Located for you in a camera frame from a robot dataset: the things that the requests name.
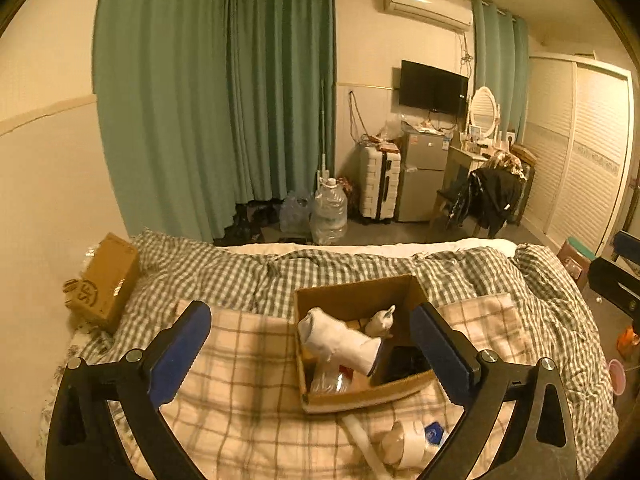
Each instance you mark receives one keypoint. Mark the white rolled cloth item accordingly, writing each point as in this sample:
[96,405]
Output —
[340,342]

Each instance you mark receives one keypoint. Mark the green checked duvet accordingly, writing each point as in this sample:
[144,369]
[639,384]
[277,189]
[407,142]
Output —
[240,275]

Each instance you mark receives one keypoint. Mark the white oval mirror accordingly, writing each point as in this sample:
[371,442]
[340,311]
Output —
[484,105]

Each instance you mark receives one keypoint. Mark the small blue packet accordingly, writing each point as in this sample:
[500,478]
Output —
[434,432]

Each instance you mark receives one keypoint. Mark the wooden chair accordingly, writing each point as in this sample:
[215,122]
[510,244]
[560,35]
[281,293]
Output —
[520,180]

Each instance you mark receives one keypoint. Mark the wide green curtain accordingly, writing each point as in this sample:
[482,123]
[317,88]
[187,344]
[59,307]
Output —
[200,100]

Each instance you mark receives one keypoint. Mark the white suitcase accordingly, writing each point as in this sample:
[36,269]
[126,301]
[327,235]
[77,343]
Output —
[380,180]

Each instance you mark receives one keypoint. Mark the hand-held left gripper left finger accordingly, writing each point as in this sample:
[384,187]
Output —
[175,355]

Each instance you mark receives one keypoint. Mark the white tape roll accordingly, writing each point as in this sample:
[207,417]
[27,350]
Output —
[407,442]

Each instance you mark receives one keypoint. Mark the small beige figurine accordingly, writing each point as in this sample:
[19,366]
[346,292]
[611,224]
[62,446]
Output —
[380,322]

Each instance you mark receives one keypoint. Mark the black pouch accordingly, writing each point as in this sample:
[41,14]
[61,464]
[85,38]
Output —
[407,362]

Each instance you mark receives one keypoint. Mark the dark shoes pile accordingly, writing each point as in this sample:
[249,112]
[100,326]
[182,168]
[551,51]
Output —
[252,217]

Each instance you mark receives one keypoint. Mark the white plastic tube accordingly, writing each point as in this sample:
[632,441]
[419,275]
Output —
[362,437]

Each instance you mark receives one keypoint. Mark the closed cardboard box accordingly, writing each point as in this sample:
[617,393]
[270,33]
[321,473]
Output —
[107,280]

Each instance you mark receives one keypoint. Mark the silver small fridge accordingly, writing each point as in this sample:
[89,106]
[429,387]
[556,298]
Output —
[422,175]

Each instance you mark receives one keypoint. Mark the large clear water jug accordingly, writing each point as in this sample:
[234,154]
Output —
[329,212]

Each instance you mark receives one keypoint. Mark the white sliding wardrobe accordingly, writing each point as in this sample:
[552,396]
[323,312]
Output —
[580,155]

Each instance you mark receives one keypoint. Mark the white air conditioner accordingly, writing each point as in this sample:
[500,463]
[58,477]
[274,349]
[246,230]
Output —
[430,7]

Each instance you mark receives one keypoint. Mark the black wall television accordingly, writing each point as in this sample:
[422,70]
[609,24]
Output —
[432,85]

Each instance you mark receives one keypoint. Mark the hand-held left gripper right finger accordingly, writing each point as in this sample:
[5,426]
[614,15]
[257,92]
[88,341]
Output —
[442,347]

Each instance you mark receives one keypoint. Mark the beige plaid blanket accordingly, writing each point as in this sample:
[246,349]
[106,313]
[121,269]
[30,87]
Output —
[250,410]

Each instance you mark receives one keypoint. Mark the cardboard box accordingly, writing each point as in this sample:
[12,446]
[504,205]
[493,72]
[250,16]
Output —
[350,400]
[107,280]

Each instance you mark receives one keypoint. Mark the clear plastic bottle in box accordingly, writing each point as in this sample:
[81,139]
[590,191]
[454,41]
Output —
[330,382]

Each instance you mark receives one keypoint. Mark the orange object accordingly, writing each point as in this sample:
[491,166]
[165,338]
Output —
[628,341]

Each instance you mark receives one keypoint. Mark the pink cup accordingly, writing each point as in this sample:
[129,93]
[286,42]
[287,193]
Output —
[618,375]

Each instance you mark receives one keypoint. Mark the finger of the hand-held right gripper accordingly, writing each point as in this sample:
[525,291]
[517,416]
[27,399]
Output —
[627,246]
[615,285]

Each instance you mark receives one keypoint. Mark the black jacket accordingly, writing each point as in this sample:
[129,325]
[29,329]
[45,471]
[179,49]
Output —
[492,197]

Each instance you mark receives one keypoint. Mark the dressing table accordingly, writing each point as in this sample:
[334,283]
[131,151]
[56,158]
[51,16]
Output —
[465,160]

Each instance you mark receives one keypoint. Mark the white mop pole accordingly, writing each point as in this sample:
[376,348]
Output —
[324,130]

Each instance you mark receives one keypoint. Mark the plastic bag of bottles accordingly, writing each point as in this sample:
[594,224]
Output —
[296,212]

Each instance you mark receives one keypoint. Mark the narrow green curtain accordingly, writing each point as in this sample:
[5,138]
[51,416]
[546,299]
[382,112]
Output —
[500,70]

